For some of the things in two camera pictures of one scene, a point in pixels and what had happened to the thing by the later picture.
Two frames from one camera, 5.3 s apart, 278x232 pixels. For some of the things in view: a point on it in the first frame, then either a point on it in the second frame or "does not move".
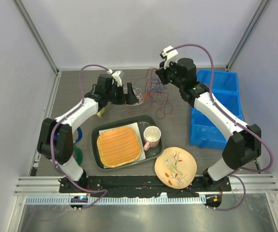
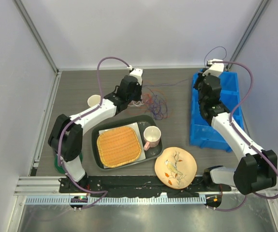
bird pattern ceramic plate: (175, 167) does not move
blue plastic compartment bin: (204, 133) does not move
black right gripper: (162, 72) to (197, 85)
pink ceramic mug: (152, 137) does not move
